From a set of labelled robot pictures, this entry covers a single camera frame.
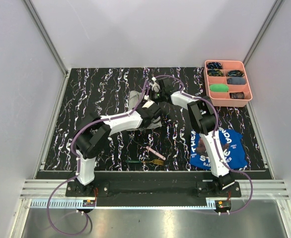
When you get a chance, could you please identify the grey cloth napkin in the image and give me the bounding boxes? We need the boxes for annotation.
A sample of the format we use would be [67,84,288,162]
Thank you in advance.
[128,91,162,131]

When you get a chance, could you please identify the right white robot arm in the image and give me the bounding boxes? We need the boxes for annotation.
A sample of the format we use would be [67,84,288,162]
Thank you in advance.
[150,75,235,197]

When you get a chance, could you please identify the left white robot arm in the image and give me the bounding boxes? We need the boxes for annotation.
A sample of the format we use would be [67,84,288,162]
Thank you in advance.
[71,100,162,196]

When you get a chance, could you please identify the green rolled sock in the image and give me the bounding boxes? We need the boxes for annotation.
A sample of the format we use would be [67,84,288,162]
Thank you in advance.
[210,84,229,93]

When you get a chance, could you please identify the blue patterned sock middle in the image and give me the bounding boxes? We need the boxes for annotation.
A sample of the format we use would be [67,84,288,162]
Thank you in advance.
[207,69,223,77]

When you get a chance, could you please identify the blue patterned sock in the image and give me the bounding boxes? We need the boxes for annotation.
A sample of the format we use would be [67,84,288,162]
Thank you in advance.
[207,69,223,77]
[206,61,223,69]
[227,70,244,77]

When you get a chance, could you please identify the blue patterned sock top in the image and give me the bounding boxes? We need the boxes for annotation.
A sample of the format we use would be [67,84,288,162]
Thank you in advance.
[206,61,223,69]

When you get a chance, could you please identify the pink divided organizer tray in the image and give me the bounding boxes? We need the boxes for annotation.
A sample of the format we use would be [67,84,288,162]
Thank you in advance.
[204,60,253,107]

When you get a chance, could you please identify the dark blue rolled sock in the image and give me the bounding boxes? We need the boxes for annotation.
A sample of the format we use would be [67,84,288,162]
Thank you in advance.
[226,77,246,85]

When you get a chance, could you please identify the blue patterned sock right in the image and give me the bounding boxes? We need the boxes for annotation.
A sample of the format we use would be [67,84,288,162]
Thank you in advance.
[227,70,244,77]

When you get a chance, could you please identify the dark brown rolled sock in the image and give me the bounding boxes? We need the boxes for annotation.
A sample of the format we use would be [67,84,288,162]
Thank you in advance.
[229,92,245,100]

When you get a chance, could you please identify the blue printed t-shirt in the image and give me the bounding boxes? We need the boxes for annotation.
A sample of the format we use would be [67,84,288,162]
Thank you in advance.
[190,127,247,170]

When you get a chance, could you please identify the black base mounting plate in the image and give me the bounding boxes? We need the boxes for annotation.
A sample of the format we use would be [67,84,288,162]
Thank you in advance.
[66,172,242,208]

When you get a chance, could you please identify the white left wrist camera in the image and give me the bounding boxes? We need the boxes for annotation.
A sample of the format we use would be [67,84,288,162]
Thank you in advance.
[142,100,155,108]

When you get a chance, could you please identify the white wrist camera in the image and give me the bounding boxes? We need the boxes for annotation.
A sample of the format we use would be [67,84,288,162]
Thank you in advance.
[150,77,160,93]
[142,100,155,108]

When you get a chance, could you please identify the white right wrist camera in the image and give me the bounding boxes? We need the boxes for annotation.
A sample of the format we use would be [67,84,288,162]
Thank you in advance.
[150,77,160,93]

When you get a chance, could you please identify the pink-handled table knife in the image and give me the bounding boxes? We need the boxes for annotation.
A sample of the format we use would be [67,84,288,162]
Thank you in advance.
[129,135,166,161]

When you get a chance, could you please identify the gold fork green handle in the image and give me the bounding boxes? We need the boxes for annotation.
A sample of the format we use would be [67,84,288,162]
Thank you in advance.
[126,159,164,166]

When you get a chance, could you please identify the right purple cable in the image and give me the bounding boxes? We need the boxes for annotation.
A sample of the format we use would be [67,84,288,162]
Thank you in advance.
[156,75,254,214]

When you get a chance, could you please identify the purple cable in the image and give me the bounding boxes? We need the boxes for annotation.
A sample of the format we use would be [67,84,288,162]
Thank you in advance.
[156,75,254,214]
[47,80,151,235]

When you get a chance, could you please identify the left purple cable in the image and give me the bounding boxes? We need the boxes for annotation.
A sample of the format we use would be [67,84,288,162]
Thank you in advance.
[47,80,151,235]

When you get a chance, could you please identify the aluminium frame rail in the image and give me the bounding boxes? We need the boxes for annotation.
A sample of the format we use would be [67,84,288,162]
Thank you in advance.
[22,0,68,76]

